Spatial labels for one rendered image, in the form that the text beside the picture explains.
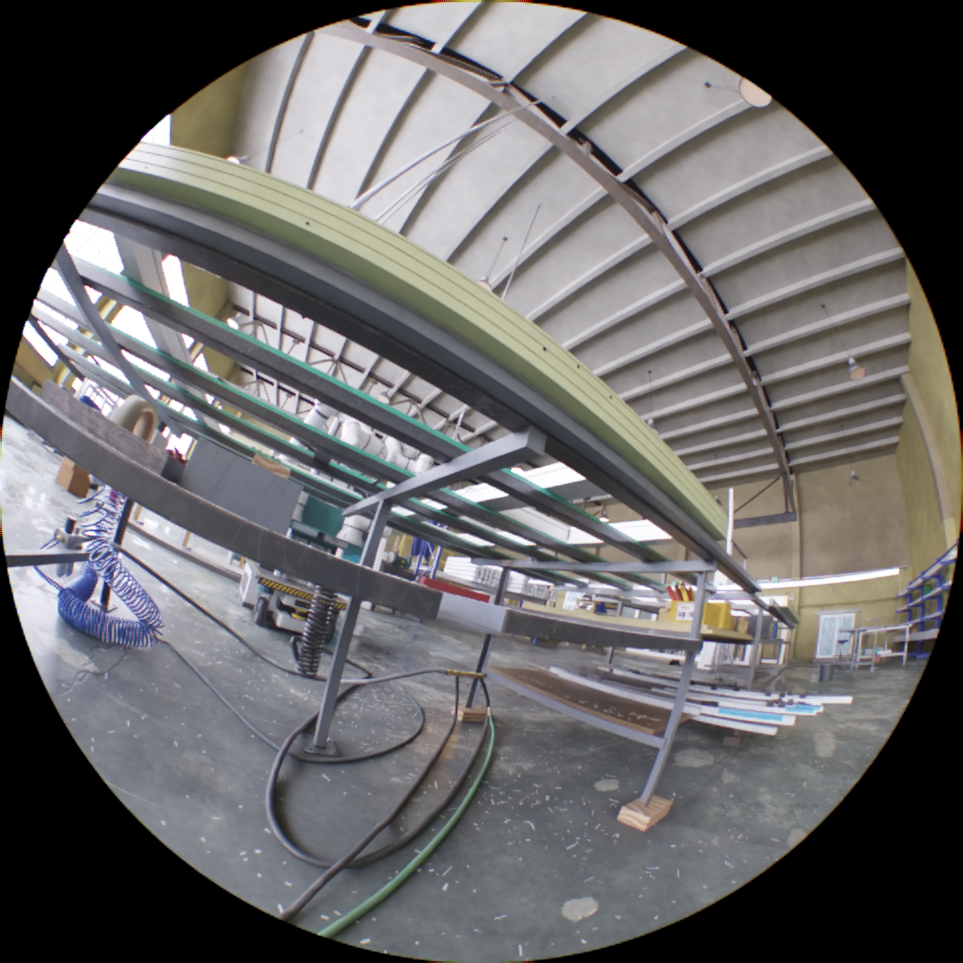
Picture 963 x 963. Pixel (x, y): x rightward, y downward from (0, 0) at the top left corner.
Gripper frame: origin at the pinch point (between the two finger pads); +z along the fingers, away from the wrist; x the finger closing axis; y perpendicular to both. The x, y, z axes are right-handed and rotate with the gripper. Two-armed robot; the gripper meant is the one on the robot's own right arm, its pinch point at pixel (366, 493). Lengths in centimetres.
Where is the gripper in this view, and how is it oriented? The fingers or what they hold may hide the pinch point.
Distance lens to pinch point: 163.5
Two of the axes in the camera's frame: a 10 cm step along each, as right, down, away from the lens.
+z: 0.0, 6.8, 7.4
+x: -0.3, -7.4, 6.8
